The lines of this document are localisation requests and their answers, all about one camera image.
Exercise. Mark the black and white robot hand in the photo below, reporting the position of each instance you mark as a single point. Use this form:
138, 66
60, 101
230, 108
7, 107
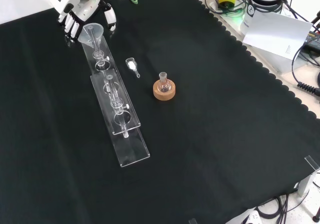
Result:
65, 2

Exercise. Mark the translucent plastic funnel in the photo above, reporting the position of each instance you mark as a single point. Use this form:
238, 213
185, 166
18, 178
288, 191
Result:
96, 31

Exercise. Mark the glass weighing funnel with powder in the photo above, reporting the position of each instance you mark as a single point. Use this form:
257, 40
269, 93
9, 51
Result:
130, 64

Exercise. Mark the clear acrylic funnel stand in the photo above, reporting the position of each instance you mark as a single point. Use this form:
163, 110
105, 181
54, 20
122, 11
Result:
130, 149

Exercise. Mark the small glass round-bottom flask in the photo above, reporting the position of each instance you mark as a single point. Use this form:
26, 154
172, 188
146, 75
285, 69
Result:
164, 85

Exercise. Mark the black bench cloth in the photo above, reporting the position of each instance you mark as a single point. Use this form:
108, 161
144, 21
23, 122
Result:
212, 146

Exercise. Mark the pale board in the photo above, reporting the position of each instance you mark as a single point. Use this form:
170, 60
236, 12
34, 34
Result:
275, 32

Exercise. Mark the white box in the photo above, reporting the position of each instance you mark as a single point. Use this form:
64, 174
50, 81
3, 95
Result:
282, 64

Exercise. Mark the black power supply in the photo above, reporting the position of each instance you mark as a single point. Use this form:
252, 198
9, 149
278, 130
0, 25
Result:
312, 37

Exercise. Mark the clear cloth clip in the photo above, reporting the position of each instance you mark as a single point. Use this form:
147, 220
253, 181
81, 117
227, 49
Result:
193, 221

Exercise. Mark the white power strip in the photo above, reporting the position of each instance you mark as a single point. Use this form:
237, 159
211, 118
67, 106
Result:
253, 217

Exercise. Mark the black tripod leg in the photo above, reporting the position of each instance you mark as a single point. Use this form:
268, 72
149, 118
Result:
315, 217

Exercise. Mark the aluminium corner bracket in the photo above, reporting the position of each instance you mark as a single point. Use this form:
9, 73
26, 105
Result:
306, 184

